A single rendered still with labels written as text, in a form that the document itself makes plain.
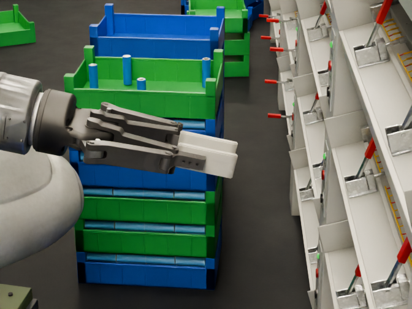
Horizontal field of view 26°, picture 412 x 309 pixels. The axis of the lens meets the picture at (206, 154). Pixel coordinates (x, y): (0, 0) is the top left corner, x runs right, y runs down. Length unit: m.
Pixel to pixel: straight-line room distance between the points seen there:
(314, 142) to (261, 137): 0.82
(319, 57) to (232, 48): 1.36
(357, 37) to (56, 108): 0.47
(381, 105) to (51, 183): 0.61
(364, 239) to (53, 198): 0.54
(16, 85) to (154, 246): 0.93
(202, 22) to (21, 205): 0.98
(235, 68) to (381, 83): 2.07
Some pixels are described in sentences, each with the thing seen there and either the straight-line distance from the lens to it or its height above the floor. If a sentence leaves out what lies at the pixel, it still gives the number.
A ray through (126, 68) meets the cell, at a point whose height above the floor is 0.44.
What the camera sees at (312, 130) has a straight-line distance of 1.92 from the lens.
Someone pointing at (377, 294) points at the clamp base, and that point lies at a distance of 1.01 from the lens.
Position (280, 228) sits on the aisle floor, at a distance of 2.19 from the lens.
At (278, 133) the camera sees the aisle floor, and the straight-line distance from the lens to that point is 2.71.
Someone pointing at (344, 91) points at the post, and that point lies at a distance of 1.36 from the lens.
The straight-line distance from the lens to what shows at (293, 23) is 2.61.
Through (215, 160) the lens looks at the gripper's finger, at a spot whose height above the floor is 0.64.
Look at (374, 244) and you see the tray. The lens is 1.13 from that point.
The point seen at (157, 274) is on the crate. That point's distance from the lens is 1.95.
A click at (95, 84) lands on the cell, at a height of 0.43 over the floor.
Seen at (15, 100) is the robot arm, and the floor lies 0.71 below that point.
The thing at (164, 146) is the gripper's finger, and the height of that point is 0.66.
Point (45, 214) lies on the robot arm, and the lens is 1.44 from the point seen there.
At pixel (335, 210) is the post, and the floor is 0.39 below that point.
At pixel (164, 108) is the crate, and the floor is 0.42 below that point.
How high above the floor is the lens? 1.08
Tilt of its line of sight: 25 degrees down
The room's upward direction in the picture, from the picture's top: straight up
